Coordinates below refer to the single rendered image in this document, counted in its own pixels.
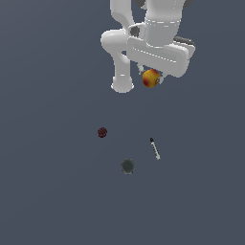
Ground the orange red ball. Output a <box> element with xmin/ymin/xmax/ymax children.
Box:
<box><xmin>142</xmin><ymin>68</ymin><xmax>161</xmax><ymax>89</ymax></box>

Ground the grey marker pen black cap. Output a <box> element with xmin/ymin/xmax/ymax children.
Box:
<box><xmin>149</xmin><ymin>137</ymin><xmax>162</xmax><ymax>161</ymax></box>

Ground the dark grey round object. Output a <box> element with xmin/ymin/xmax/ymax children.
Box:
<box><xmin>120</xmin><ymin>158</ymin><xmax>136</xmax><ymax>175</ymax></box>

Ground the dark red small ball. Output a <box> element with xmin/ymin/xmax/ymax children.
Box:
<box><xmin>97</xmin><ymin>126</ymin><xmax>108</xmax><ymax>139</ymax></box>

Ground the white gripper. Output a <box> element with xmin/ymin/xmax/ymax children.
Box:
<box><xmin>126</xmin><ymin>35</ymin><xmax>196</xmax><ymax>85</ymax></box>

